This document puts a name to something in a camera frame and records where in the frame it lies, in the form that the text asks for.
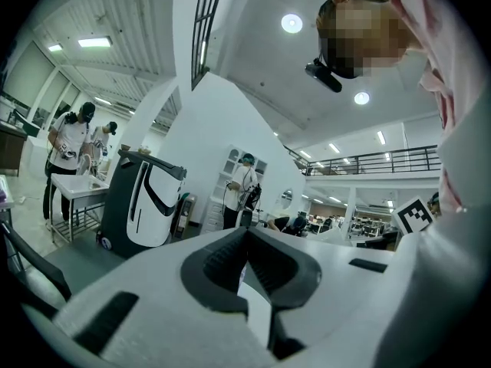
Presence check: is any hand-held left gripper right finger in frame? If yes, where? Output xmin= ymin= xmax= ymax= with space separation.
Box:
xmin=248 ymin=227 xmax=417 ymax=368

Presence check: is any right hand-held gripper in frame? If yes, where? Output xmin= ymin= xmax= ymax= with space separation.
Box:
xmin=356 ymin=195 xmax=434 ymax=251

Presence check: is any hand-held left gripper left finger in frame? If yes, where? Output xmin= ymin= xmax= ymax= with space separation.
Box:
xmin=53 ymin=227 xmax=277 ymax=368

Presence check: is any black metal railing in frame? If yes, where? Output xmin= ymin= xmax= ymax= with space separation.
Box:
xmin=190 ymin=0 xmax=229 ymax=90
xmin=283 ymin=145 xmax=442 ymax=176

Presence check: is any grey floor box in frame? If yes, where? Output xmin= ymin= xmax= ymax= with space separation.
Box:
xmin=174 ymin=192 xmax=199 ymax=239

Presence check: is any black white service robot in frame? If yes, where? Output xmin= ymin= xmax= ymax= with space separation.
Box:
xmin=95 ymin=148 xmax=188 ymax=259

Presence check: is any white display cabinet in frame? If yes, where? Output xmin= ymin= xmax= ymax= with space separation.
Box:
xmin=209 ymin=143 xmax=269 ymax=234

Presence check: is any black backpack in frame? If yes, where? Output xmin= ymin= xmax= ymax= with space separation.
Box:
xmin=245 ymin=182 xmax=264 ymax=212

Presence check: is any white sink stand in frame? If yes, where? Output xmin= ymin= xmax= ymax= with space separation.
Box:
xmin=49 ymin=172 xmax=110 ymax=245

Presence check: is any pink shirt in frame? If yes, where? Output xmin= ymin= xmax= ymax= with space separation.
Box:
xmin=389 ymin=0 xmax=491 ymax=368

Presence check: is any person's head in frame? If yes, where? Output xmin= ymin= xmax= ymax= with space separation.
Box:
xmin=316 ymin=0 xmax=411 ymax=80

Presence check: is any dark wooden counter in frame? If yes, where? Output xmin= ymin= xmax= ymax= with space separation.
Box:
xmin=0 ymin=123 xmax=28 ymax=178

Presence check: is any round wall mirror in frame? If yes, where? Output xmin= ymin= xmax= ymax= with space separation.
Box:
xmin=278 ymin=188 xmax=295 ymax=210

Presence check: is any black head-worn camera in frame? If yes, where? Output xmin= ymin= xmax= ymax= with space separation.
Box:
xmin=305 ymin=57 xmax=343 ymax=94

